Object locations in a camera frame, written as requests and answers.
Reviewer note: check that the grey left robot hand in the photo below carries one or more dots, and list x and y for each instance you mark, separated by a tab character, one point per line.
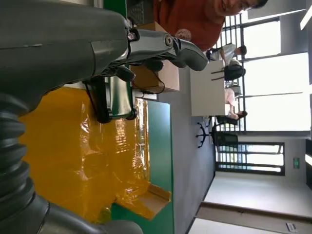
60	42

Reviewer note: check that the yellow taped tray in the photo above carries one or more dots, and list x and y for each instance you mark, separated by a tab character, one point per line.
68	151

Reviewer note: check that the brown cardboard box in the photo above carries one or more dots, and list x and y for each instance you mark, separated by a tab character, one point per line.
168	77

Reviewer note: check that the green table mat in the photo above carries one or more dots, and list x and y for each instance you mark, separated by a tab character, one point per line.
159	145

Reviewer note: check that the white background table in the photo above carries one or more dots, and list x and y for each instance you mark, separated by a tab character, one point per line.
207	93

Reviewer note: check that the background person at table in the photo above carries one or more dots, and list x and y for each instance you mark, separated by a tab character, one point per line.
231	100
229	51

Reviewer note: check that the black office chair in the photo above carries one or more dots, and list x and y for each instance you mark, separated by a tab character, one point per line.
223	137

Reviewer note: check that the black framed glass door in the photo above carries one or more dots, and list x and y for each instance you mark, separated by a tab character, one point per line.
251	158

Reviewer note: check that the large barred window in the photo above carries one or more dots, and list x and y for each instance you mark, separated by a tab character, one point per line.
273	77

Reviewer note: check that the ceiling light strip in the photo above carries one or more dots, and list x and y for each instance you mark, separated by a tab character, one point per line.
308	159
307	17

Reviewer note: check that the green exit sign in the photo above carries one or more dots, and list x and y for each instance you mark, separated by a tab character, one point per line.
296	162

